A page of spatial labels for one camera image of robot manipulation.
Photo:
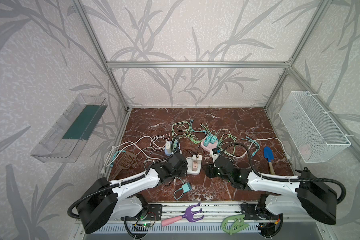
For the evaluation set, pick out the clear plastic wall shelf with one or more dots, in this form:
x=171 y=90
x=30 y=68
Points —
x=67 y=138

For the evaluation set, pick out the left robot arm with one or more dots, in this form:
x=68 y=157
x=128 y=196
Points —
x=109 y=199

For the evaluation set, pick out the white power socket block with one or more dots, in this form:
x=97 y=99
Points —
x=190 y=160

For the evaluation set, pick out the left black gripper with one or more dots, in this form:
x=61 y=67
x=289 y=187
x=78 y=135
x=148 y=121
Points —
x=180 y=165

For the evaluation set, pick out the pink power socket block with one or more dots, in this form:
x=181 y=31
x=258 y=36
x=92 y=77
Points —
x=209 y=146

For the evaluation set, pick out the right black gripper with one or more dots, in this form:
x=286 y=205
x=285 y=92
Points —
x=215 y=167

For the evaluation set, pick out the blue power socket block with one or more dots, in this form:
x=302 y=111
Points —
x=169 y=147

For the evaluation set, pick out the teal charger plug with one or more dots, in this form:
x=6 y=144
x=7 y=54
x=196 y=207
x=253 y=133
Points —
x=186 y=187

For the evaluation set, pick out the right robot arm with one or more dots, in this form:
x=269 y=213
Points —
x=304 y=194

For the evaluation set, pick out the purple pink hand rake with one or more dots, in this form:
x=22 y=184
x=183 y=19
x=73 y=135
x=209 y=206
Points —
x=189 y=215

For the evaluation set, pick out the pink charger plug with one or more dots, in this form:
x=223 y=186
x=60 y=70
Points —
x=195 y=166

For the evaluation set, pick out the green plastic clip tool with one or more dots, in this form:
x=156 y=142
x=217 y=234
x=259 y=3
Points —
x=234 y=224

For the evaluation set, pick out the white wire mesh basket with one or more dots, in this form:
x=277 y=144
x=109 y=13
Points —
x=314 y=132

